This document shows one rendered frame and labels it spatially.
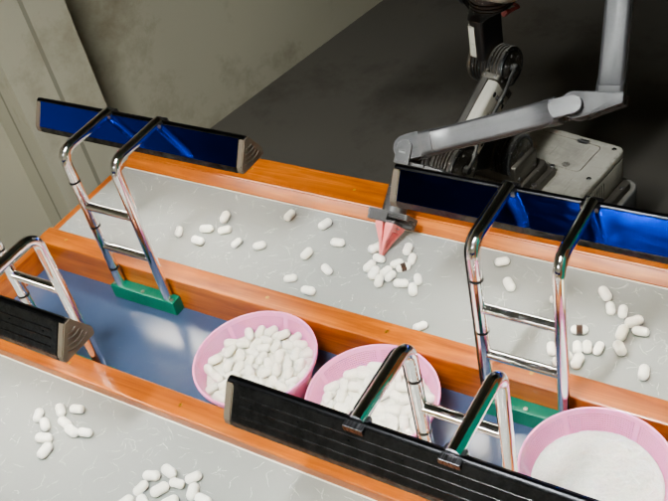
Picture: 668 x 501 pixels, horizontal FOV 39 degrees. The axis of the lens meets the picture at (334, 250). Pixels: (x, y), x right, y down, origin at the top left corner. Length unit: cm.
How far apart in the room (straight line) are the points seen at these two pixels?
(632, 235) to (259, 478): 80
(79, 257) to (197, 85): 179
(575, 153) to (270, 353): 122
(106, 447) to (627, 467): 99
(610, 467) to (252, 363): 75
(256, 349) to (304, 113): 222
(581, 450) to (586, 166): 121
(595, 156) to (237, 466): 149
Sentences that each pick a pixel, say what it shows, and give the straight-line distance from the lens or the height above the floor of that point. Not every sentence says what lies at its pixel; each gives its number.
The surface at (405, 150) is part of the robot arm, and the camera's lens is 213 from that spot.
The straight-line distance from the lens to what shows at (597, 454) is 176.
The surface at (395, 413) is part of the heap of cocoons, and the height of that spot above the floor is 74.
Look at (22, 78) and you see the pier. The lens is 333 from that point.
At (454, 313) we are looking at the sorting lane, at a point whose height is 74.
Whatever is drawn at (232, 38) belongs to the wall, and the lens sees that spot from 418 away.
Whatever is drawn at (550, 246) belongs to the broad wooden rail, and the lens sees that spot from 210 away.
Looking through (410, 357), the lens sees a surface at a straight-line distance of 144.
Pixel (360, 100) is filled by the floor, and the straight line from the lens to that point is 412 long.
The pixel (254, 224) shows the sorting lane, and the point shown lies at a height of 74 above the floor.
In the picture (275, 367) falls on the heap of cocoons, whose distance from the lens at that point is 197.
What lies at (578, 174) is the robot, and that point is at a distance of 276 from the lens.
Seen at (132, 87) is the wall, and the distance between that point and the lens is 388.
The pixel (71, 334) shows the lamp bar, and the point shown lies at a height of 108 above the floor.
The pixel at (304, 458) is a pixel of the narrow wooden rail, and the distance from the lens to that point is 178.
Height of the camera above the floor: 215
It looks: 40 degrees down
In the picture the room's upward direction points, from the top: 14 degrees counter-clockwise
